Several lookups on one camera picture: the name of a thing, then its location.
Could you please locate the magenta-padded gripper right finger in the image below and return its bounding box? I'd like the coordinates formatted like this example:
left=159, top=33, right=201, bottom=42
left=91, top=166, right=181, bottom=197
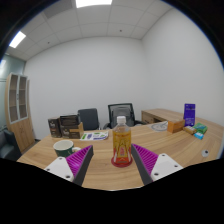
left=130, top=143, right=184, bottom=186

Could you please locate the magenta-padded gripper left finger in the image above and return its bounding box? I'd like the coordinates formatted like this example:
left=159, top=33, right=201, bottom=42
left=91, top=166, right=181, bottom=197
left=43, top=144, right=95, bottom=187

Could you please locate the yellow-labelled tea bottle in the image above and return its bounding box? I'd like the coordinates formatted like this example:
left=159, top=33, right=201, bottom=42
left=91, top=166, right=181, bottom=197
left=111, top=115, right=133, bottom=168

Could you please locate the green and white mug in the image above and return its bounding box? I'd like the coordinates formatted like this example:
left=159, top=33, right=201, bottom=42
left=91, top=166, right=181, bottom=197
left=52, top=139, right=82, bottom=158

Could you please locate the white printed leaflet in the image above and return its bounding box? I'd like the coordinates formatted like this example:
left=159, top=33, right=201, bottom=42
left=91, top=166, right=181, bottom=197
left=79, top=130, right=110, bottom=141

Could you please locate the large dark brown box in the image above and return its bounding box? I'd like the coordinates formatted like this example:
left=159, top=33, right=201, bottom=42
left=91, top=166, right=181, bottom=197
left=59, top=114, right=82, bottom=140

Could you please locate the small dark brown box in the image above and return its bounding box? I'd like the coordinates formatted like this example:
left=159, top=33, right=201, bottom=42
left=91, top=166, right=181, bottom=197
left=47, top=117, right=62, bottom=139

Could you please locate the orange box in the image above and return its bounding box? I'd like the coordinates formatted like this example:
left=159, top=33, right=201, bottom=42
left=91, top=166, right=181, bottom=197
left=167, top=119, right=186, bottom=134

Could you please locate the dark grey office chair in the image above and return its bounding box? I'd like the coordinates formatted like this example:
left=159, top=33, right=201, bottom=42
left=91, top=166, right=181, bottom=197
left=77, top=107, right=101, bottom=131

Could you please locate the small blue box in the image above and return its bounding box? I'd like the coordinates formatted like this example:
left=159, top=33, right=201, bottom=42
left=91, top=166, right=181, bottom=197
left=193, top=131, right=205, bottom=140

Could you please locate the black mesh office chair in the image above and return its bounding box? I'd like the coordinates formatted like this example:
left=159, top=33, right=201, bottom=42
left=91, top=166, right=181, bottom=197
left=102, top=102, right=147, bottom=130

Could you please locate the green box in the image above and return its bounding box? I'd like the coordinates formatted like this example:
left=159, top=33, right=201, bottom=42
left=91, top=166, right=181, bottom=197
left=192, top=122, right=209, bottom=135

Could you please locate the tall purple box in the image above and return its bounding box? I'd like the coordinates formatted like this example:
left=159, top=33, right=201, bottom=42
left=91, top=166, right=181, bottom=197
left=183, top=103, right=196, bottom=127

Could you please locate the wooden glass-door shelf cabinet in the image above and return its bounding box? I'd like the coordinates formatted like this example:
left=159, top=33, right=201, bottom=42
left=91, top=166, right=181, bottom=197
left=4, top=72, right=36, bottom=154

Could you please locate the square ceiling light panel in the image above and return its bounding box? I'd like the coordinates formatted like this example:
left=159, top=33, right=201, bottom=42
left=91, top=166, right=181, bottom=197
left=8, top=30, right=27, bottom=49
left=75, top=0, right=113, bottom=9

